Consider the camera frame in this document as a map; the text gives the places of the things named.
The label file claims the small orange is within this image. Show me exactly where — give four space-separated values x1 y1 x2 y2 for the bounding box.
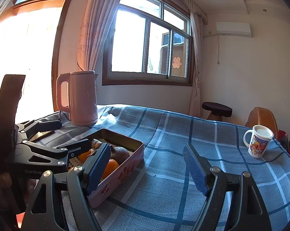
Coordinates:
78 150 91 164

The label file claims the large orange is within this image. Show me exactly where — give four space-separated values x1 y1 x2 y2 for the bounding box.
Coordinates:
101 159 119 180

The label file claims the pink electric kettle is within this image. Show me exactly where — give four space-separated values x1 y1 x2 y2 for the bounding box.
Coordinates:
56 70 98 126

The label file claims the pink metal tin box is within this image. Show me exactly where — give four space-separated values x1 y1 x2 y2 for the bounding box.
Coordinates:
79 128 144 208

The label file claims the white cartoon mug with lid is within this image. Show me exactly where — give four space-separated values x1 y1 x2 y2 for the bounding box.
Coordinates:
243 125 274 159

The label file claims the blue plaid tablecloth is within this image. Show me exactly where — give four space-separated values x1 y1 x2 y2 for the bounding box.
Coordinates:
34 104 290 231

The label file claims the black round stool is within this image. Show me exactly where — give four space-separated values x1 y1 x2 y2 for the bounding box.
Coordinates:
202 102 233 121

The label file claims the pink curtain left of window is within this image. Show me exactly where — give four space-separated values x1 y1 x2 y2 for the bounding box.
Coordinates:
77 0 120 71

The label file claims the white air conditioner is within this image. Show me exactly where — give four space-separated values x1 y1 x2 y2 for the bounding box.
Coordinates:
216 22 252 38

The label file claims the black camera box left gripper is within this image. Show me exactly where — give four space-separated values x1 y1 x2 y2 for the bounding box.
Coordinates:
0 74 25 160

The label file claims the window with brown frame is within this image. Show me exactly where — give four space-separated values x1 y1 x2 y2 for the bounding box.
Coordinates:
102 0 194 86

